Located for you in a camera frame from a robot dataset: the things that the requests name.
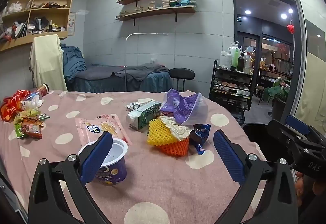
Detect small green snack packet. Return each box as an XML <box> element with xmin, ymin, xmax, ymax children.
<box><xmin>14</xmin><ymin>123</ymin><xmax>26</xmax><ymax>138</ymax></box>

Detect clear liquid bottle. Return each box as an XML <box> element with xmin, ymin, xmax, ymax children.
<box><xmin>243</xmin><ymin>51</ymin><xmax>254</xmax><ymax>74</ymax></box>

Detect grey bed blanket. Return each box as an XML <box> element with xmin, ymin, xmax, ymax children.
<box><xmin>112</xmin><ymin>63</ymin><xmax>169</xmax><ymax>81</ymax></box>

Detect massage bed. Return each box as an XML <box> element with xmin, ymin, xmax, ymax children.
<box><xmin>65</xmin><ymin>62</ymin><xmax>172</xmax><ymax>93</ymax></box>

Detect wall shelves with books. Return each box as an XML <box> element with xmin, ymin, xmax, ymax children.
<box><xmin>116</xmin><ymin>0</ymin><xmax>198</xmax><ymax>19</ymax></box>

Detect red snack packet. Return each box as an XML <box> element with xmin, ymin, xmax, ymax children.
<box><xmin>20</xmin><ymin>122</ymin><xmax>44</xmax><ymax>139</ymax></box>

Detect dark blue wrapper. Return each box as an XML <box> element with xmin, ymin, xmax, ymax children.
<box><xmin>189</xmin><ymin>123</ymin><xmax>212</xmax><ymax>155</ymax></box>

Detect wooden bar stool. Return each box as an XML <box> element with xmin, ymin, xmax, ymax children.
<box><xmin>255</xmin><ymin>85</ymin><xmax>265</xmax><ymax>105</ymax></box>

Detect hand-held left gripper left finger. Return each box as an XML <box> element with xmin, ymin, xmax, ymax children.
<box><xmin>28</xmin><ymin>131</ymin><xmax>114</xmax><ymax>224</ymax></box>

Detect green pump bottle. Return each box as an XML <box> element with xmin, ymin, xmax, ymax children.
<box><xmin>230</xmin><ymin>47</ymin><xmax>241</xmax><ymax>71</ymax></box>

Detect orange foam fruit net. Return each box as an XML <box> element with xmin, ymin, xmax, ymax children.
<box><xmin>155</xmin><ymin>136</ymin><xmax>190</xmax><ymax>157</ymax></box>

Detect person's right hand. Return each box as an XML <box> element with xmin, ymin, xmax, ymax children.
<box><xmin>295</xmin><ymin>172</ymin><xmax>317</xmax><ymax>208</ymax></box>

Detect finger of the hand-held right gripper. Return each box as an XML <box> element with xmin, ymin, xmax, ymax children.
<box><xmin>285</xmin><ymin>115</ymin><xmax>326</xmax><ymax>138</ymax></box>
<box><xmin>267</xmin><ymin>119</ymin><xmax>310</xmax><ymax>149</ymax></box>

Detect dark door frame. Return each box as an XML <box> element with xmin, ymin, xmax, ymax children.
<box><xmin>230</xmin><ymin>0</ymin><xmax>306</xmax><ymax>123</ymax></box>

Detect red hanging ornament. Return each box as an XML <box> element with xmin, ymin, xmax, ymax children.
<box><xmin>287</xmin><ymin>9</ymin><xmax>295</xmax><ymax>34</ymax></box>

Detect yellow foam fruit net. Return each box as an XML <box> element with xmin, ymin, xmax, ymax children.
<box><xmin>147</xmin><ymin>116</ymin><xmax>179</xmax><ymax>147</ymax></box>

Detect black mesh rack cart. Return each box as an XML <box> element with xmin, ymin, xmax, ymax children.
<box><xmin>209</xmin><ymin>59</ymin><xmax>255</xmax><ymax>125</ymax></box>

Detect cream curtain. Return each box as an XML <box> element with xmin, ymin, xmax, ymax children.
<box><xmin>297</xmin><ymin>51</ymin><xmax>326</xmax><ymax>128</ymax></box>

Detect red chip can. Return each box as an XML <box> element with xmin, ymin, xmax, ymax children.
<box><xmin>31</xmin><ymin>83</ymin><xmax>49</xmax><ymax>97</ymax></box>

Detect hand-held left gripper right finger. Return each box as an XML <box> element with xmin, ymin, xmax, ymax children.
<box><xmin>213</xmin><ymin>129</ymin><xmax>298</xmax><ymax>224</ymax></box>

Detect large red orange packet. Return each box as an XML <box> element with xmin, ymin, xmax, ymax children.
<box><xmin>0</xmin><ymin>90</ymin><xmax>31</xmax><ymax>121</ymax></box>

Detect blue bedding pile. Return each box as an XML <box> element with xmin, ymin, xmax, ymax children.
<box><xmin>61</xmin><ymin>44</ymin><xmax>87</xmax><ymax>82</ymax></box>

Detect white pump bottle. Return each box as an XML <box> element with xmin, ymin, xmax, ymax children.
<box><xmin>228</xmin><ymin>41</ymin><xmax>241</xmax><ymax>70</ymax></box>

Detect pink polka dot blanket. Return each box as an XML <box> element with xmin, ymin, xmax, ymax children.
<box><xmin>0</xmin><ymin>89</ymin><xmax>270</xmax><ymax>224</ymax></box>

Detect potted green plant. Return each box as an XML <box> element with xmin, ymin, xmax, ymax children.
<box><xmin>263</xmin><ymin>79</ymin><xmax>291</xmax><ymax>123</ymax></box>

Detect black stool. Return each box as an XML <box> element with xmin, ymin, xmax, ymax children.
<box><xmin>169</xmin><ymin>68</ymin><xmax>195</xmax><ymax>92</ymax></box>

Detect pink snack packet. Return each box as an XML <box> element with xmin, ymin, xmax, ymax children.
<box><xmin>75</xmin><ymin>115</ymin><xmax>133</xmax><ymax>147</ymax></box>

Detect cream cloth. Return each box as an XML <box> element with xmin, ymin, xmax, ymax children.
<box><xmin>30</xmin><ymin>35</ymin><xmax>68</xmax><ymax>92</ymax></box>

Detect clear plastic bottle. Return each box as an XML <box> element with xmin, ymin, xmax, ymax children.
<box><xmin>19</xmin><ymin>93</ymin><xmax>44</xmax><ymax>113</ymax></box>

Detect green white milk carton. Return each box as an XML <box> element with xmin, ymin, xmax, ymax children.
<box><xmin>126</xmin><ymin>100</ymin><xmax>162</xmax><ymax>131</ymax></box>

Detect white tissue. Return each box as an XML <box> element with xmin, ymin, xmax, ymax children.
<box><xmin>159</xmin><ymin>115</ymin><xmax>191</xmax><ymax>141</ymax></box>

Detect white plastic bag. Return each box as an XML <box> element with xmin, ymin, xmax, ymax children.
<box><xmin>5</xmin><ymin>1</ymin><xmax>23</xmax><ymax>14</ymax></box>

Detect purple instant cup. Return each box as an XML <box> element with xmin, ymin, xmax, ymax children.
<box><xmin>78</xmin><ymin>138</ymin><xmax>128</xmax><ymax>186</ymax></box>

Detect purple plastic bag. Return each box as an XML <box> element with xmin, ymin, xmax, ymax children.
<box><xmin>160</xmin><ymin>89</ymin><xmax>209</xmax><ymax>126</ymax></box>

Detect yellow green snack packet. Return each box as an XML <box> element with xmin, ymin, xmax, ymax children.
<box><xmin>15</xmin><ymin>109</ymin><xmax>41</xmax><ymax>123</ymax></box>

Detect wall poster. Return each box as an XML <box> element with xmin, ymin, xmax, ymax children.
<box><xmin>67</xmin><ymin>12</ymin><xmax>76</xmax><ymax>36</ymax></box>

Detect white jar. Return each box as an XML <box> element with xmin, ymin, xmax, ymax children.
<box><xmin>219</xmin><ymin>50</ymin><xmax>232</xmax><ymax>69</ymax></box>

